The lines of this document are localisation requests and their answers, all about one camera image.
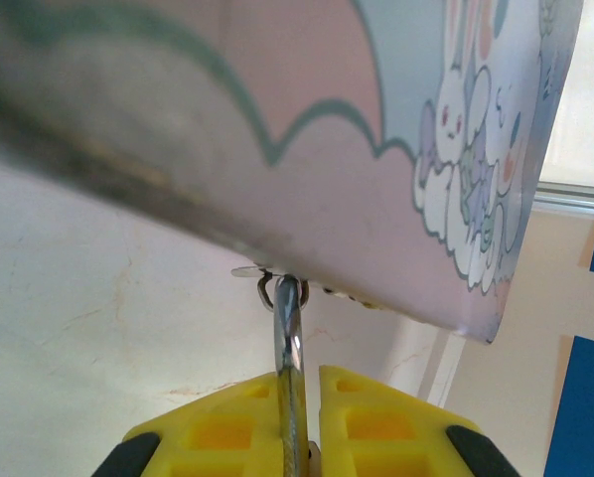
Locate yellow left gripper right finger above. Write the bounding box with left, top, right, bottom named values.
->
left=318, top=365, right=522, bottom=477

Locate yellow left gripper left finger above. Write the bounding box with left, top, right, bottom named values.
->
left=91, top=372, right=289, bottom=477

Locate silver metal hook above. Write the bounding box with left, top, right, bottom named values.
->
left=273, top=275, right=323, bottom=477

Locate clear plastic bag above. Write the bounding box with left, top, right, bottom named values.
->
left=0, top=0, right=584, bottom=347

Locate aluminium table side rail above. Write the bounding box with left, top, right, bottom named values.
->
left=531, top=180, right=594, bottom=221

